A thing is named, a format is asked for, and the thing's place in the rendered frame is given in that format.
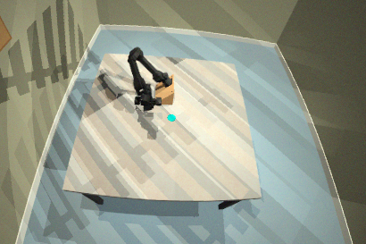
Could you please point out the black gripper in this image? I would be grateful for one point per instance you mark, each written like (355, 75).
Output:
(155, 101)

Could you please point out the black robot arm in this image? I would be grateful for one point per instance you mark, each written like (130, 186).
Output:
(139, 83)

